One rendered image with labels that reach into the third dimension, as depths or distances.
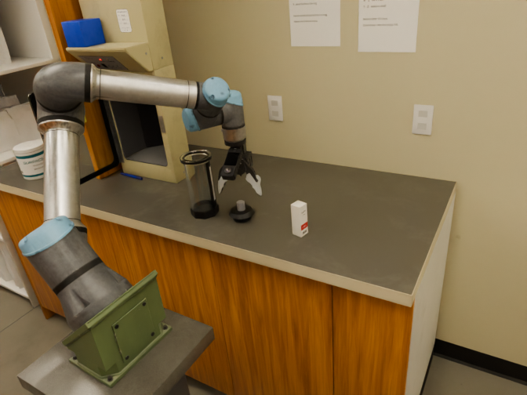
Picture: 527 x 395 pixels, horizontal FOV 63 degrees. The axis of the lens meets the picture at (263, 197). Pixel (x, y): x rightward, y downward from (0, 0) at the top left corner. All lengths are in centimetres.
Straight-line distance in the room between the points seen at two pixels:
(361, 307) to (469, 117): 80
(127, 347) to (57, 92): 62
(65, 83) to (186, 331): 67
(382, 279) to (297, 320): 37
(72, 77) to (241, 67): 99
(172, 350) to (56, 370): 26
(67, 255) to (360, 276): 74
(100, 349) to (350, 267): 68
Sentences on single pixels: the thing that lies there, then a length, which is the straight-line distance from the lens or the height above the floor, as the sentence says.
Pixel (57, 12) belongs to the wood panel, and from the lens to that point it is 192.
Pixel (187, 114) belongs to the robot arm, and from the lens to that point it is 129.
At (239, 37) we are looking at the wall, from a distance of 196.
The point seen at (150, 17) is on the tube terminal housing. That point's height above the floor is 159.
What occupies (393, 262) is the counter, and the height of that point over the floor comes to 94.
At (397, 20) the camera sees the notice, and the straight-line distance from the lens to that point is 168.
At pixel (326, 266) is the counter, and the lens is 125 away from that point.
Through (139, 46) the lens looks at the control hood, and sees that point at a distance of 166.
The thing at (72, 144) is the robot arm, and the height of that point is 134.
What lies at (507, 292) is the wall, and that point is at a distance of 204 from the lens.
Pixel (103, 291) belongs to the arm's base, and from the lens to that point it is 97.
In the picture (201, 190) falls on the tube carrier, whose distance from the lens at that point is 149.
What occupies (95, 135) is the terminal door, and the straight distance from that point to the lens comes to 193.
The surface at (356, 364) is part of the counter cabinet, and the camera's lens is 148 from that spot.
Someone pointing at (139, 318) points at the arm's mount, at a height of 104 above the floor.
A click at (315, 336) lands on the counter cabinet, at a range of 147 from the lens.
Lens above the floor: 170
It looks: 28 degrees down
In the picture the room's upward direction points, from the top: 6 degrees counter-clockwise
